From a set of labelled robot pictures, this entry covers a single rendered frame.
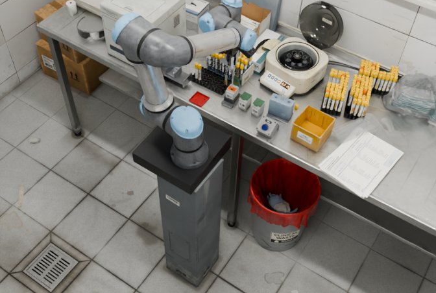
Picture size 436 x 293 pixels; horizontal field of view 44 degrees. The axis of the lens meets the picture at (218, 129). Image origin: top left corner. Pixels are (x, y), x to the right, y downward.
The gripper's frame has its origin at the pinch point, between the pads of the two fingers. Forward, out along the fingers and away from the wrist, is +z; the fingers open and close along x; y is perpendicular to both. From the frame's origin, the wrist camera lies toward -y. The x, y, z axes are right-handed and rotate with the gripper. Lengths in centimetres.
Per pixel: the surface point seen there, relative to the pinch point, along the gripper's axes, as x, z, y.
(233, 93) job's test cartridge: 1.2, 13.5, -1.3
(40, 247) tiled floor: 75, 108, 70
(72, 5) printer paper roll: -9, 15, 100
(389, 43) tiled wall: -54, 3, -50
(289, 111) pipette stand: -2.4, 13.5, -27.1
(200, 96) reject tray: 5.5, 20.3, 13.1
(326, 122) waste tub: -6.4, 14.8, -42.7
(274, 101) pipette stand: -1.8, 11.2, -19.6
